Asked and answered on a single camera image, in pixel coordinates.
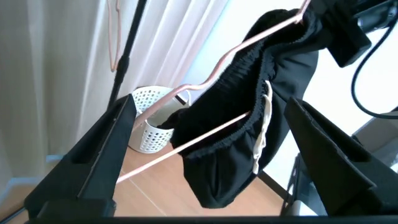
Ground white laundry basket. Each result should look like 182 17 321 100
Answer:
127 86 192 155

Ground beige curtain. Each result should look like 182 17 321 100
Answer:
0 0 229 187

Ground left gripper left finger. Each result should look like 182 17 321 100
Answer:
24 94 137 218

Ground black shorts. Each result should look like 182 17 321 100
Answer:
157 8 330 209

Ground black cable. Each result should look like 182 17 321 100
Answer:
351 17 398 121

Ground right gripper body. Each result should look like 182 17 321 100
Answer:
313 0 398 68

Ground pink clothes hanger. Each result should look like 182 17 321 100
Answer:
116 0 312 184
107 0 123 73

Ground black clothes rack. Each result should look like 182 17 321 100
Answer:
106 0 149 110

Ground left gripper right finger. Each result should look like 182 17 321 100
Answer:
283 96 398 217

